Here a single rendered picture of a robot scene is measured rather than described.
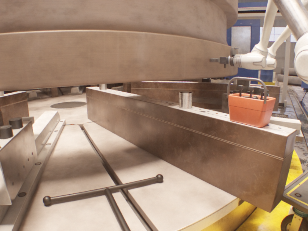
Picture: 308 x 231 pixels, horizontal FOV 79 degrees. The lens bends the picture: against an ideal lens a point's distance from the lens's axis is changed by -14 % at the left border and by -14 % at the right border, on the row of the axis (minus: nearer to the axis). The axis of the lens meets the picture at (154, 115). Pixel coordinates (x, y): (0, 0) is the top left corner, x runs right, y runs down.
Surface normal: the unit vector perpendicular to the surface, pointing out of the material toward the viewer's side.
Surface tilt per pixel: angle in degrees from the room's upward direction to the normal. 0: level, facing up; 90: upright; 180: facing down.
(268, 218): 0
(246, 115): 97
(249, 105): 97
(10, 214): 0
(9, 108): 90
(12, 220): 0
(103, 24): 50
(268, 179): 90
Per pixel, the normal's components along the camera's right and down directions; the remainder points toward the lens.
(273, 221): 0.00, -0.97
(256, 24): -0.53, 0.20
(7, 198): 0.26, 0.23
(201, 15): 0.74, 0.16
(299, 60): -0.92, 0.21
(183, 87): -0.13, 0.23
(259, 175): -0.79, 0.14
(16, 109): 0.99, 0.03
